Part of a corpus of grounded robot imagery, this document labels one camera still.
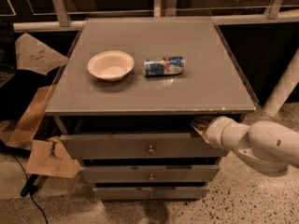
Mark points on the metal railing frame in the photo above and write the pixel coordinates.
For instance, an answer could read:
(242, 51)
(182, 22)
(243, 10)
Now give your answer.
(68, 15)

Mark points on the grey middle drawer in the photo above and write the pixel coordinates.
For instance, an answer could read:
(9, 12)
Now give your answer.
(149, 173)

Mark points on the white paper bowl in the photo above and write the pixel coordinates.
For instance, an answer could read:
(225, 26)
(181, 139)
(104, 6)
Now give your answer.
(111, 65)

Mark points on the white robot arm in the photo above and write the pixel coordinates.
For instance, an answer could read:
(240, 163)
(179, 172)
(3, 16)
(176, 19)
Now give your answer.
(265, 146)

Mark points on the grey bottom drawer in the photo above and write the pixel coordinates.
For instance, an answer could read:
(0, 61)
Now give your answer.
(151, 193)

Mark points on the grey drawer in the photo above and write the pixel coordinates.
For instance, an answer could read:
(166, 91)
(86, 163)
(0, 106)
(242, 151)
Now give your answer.
(151, 193)
(149, 173)
(138, 146)

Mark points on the brown cardboard strip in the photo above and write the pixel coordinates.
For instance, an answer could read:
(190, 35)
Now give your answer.
(28, 125)

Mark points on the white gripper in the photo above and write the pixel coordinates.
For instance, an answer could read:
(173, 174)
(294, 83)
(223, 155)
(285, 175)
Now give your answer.
(214, 132)

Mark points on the black laptop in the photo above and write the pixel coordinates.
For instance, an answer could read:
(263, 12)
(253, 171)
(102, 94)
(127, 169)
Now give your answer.
(8, 65)

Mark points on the brown cardboard sheet upper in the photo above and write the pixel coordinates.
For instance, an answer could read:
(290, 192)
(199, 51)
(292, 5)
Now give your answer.
(34, 55)

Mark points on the brown cardboard piece lower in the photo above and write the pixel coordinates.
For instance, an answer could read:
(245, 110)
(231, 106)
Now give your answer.
(50, 158)

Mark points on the blue crushed drink can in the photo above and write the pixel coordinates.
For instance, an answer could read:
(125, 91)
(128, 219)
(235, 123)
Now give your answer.
(166, 66)

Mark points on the grey top drawer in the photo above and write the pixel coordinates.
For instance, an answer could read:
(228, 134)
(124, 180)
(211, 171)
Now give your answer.
(138, 146)

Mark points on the grey drawer cabinet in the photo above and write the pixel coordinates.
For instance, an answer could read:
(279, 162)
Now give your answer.
(209, 85)

